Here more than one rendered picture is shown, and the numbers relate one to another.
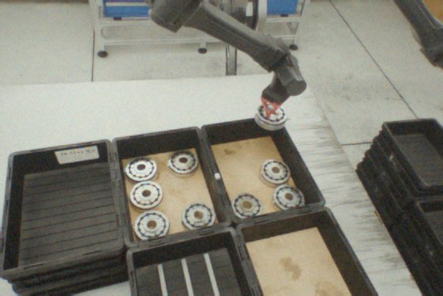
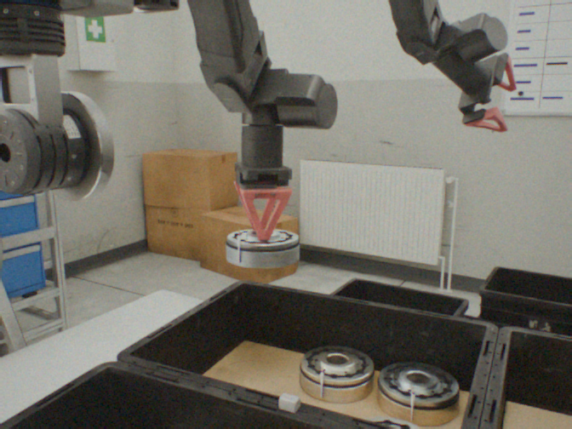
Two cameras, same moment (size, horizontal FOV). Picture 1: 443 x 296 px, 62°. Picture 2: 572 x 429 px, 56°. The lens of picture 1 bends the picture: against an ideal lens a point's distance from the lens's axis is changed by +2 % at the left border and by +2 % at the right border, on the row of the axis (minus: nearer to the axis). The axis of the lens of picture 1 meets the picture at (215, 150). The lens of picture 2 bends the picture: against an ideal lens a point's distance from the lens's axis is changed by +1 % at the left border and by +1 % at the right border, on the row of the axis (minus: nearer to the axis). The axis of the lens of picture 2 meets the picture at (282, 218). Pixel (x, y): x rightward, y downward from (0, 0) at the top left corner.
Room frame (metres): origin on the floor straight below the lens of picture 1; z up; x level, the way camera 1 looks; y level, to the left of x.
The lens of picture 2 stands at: (0.34, 0.30, 1.23)
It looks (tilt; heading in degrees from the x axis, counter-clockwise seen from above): 13 degrees down; 317
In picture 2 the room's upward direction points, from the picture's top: straight up
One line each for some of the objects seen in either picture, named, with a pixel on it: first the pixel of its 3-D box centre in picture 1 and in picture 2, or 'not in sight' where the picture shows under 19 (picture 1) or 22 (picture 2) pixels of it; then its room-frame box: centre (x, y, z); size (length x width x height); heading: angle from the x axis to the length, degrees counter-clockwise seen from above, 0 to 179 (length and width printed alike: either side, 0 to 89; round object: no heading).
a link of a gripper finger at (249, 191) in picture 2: (273, 103); (263, 204); (0.88, -0.16, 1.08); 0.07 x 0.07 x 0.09; 58
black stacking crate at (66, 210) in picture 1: (67, 208); not in sight; (0.54, 0.42, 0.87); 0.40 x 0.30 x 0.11; 21
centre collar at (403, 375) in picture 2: (289, 197); (418, 379); (0.68, -0.26, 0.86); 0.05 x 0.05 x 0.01
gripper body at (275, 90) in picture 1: (280, 83); (262, 151); (0.89, -0.17, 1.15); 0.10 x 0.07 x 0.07; 148
